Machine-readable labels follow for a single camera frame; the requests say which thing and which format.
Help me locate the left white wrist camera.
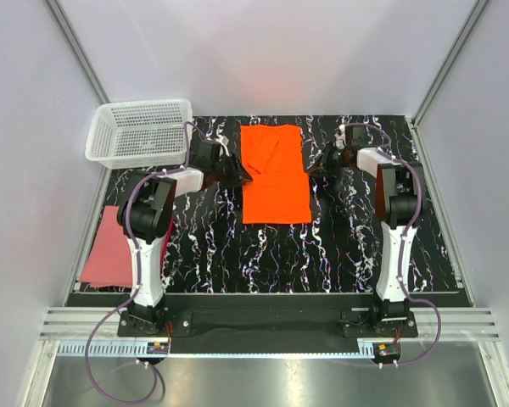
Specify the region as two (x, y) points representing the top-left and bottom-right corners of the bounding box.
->
(216, 136), (230, 157)

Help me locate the folded pink t shirt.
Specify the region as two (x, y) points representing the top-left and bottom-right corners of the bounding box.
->
(78, 205), (175, 291)

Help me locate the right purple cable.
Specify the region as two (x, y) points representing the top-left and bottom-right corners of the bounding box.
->
(343, 122), (443, 368)

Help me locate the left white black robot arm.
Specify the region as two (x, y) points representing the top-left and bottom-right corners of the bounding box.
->
(117, 140), (253, 336)

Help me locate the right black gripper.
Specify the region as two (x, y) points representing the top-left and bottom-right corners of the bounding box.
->
(306, 142), (350, 179)

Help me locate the white plastic perforated basket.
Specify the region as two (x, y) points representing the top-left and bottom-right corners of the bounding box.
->
(85, 98), (193, 170)

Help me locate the slotted cable duct rail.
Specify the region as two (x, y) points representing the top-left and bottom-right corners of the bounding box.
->
(57, 339), (374, 360)

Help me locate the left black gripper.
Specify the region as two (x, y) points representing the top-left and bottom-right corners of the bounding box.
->
(211, 152), (252, 190)

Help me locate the orange t shirt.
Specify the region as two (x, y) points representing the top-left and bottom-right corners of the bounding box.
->
(240, 125), (312, 225)

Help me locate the left aluminium frame post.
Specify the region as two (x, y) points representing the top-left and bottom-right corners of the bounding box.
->
(43, 0), (109, 104)

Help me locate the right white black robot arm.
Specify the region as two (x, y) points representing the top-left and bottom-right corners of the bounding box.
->
(307, 123), (425, 337)

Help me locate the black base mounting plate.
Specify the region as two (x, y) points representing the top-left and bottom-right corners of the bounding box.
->
(63, 299), (462, 360)

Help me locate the aluminium frame post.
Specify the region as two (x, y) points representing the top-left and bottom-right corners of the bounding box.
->
(43, 0), (109, 104)
(411, 0), (491, 127)

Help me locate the right aluminium frame post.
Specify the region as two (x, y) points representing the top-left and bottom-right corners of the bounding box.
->
(411, 0), (491, 127)

